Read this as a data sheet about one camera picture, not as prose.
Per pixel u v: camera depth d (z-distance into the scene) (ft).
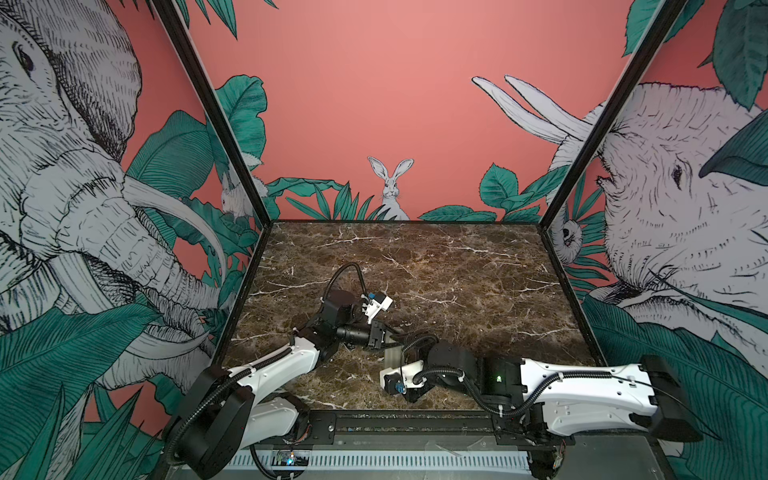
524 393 1.57
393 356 2.30
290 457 2.30
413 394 1.96
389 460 2.30
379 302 2.44
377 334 2.22
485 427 2.45
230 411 1.34
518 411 1.56
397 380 1.78
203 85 2.65
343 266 2.17
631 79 2.62
